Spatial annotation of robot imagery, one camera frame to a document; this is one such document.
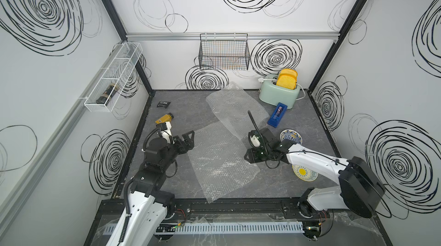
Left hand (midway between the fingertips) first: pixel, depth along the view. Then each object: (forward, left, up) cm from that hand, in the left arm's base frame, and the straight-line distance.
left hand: (186, 134), depth 73 cm
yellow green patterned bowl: (-8, -56, -20) cm, 60 cm away
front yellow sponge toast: (+37, -51, 0) cm, 63 cm away
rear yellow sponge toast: (+44, -54, +1) cm, 70 cm away
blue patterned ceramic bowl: (+12, -55, -18) cm, 59 cm away
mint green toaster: (+37, -45, -10) cm, 59 cm away
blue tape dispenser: (+25, -48, -16) cm, 56 cm away
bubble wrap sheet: (-1, -14, -22) cm, 26 cm away
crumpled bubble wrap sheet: (+36, -21, -20) cm, 46 cm away
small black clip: (+34, +23, -21) cm, 46 cm away
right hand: (-3, -28, -16) cm, 33 cm away
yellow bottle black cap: (+21, +19, -19) cm, 34 cm away
